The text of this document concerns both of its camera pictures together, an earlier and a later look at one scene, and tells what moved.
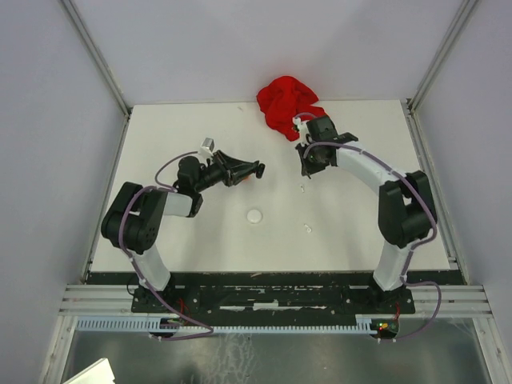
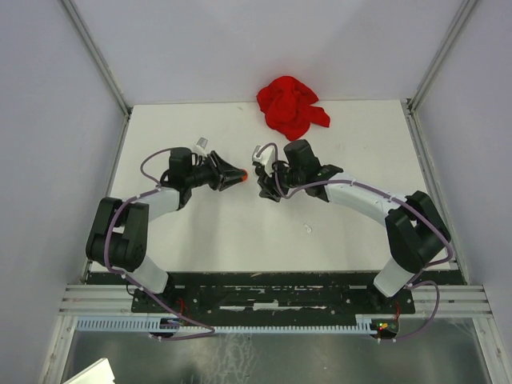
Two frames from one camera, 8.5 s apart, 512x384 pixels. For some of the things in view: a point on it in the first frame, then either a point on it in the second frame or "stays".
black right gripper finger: (305, 166) -> (264, 179)
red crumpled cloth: (282, 101) stays
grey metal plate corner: (100, 373) stays
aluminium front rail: (460, 301) stays
